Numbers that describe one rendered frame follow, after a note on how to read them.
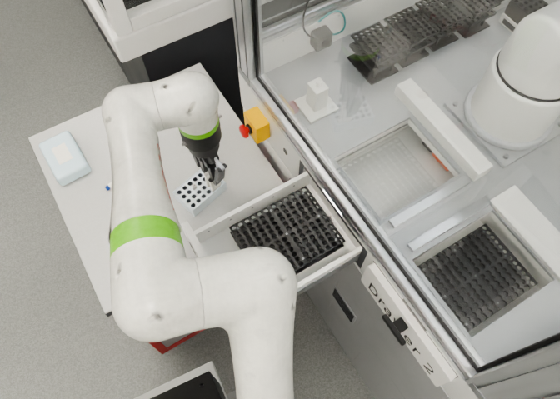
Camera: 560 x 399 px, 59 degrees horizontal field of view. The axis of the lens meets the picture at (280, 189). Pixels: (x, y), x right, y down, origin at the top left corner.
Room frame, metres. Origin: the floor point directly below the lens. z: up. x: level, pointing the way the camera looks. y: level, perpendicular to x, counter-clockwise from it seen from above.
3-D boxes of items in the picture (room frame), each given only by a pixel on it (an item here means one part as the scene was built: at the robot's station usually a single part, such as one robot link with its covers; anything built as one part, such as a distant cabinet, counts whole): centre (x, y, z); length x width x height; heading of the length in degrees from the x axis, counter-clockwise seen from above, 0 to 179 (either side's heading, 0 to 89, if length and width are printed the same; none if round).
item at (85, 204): (0.72, 0.35, 0.38); 0.62 x 0.58 x 0.76; 32
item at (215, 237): (0.47, -0.03, 0.86); 0.40 x 0.26 x 0.06; 122
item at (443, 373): (0.26, -0.28, 0.87); 0.29 x 0.02 x 0.11; 32
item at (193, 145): (0.65, 0.18, 1.07); 0.12 x 0.09 x 0.06; 136
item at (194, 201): (0.64, 0.22, 0.78); 0.12 x 0.08 x 0.04; 136
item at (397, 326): (0.24, -0.26, 0.91); 0.07 x 0.04 x 0.01; 32
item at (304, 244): (0.46, -0.02, 0.87); 0.22 x 0.18 x 0.06; 122
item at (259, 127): (0.80, 0.07, 0.88); 0.07 x 0.05 x 0.07; 32
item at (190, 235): (0.36, 0.15, 0.87); 0.29 x 0.02 x 0.11; 32
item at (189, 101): (0.64, 0.19, 1.17); 0.13 x 0.11 x 0.14; 106
